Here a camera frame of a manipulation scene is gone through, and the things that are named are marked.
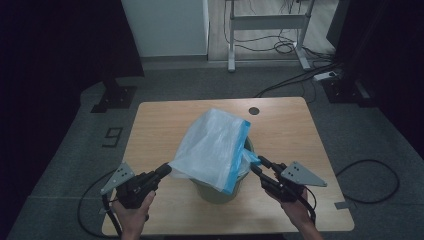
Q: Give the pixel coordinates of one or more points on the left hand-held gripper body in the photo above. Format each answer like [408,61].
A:
[131,191]

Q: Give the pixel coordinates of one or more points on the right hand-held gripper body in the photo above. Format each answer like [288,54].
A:
[300,176]

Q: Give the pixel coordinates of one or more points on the green ribbed trash bin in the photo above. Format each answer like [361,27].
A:
[213,196]

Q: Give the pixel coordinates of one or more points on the white blue-banded plastic trash bag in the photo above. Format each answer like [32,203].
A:
[210,150]

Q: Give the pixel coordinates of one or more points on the person's left hand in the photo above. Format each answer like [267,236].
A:
[133,218]

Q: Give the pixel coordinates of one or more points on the person's right hand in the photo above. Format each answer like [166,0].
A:
[296,211]

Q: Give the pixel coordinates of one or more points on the dark round table grommet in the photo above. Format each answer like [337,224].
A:
[254,110]

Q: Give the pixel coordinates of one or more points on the white power strip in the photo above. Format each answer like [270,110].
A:
[325,76]

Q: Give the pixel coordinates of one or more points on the white cabinet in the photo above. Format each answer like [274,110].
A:
[166,26]

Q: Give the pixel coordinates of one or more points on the dark curtain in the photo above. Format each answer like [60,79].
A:
[386,50]

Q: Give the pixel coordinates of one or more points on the black stand base plate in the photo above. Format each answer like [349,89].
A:
[343,91]
[115,98]

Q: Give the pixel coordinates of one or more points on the white metal desk frame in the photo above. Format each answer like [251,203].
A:
[266,22]

